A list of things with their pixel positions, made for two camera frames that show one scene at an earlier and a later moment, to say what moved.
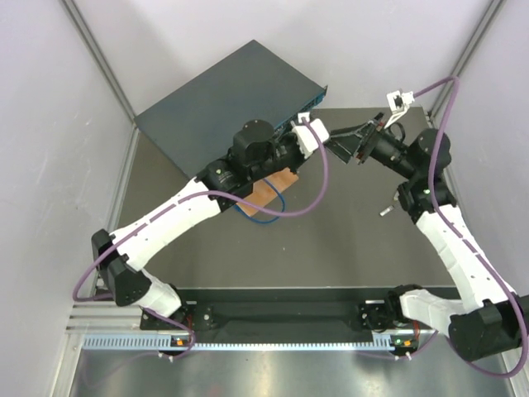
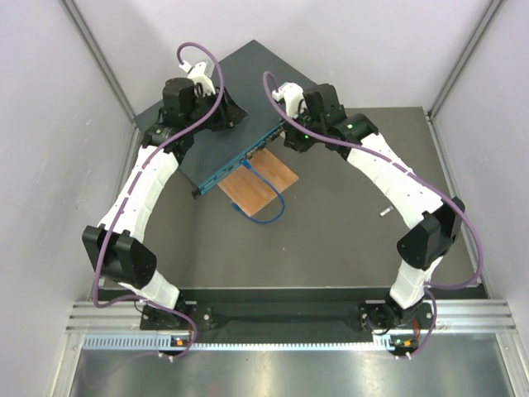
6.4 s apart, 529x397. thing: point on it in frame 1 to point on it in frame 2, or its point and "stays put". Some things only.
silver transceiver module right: x=384 y=212 stays put
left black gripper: x=292 y=137 to x=229 y=113
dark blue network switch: x=196 y=124 stays put
